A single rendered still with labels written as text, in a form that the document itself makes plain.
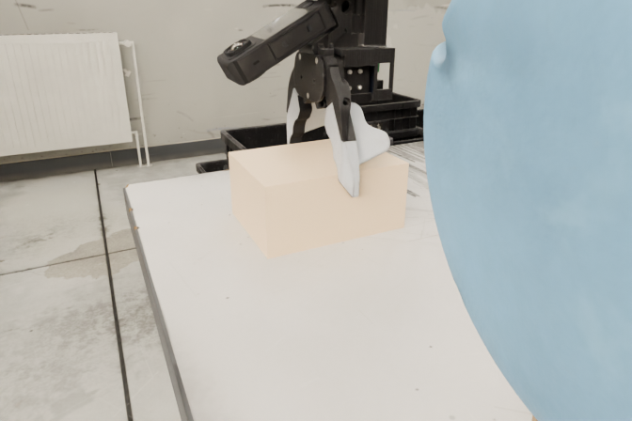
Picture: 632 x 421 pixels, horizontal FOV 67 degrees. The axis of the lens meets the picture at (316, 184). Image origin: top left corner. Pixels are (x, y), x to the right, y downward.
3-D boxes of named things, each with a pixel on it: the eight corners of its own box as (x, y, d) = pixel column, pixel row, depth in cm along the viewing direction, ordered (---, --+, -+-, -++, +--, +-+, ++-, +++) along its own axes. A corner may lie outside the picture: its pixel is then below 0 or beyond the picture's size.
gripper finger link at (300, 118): (328, 152, 61) (351, 101, 53) (286, 158, 58) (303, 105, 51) (320, 133, 62) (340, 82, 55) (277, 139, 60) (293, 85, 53)
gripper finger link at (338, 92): (363, 133, 44) (339, 49, 45) (349, 135, 43) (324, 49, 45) (342, 151, 48) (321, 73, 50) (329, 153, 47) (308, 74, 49)
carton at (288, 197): (267, 258, 46) (264, 186, 43) (232, 212, 56) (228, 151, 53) (403, 227, 52) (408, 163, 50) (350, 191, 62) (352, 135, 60)
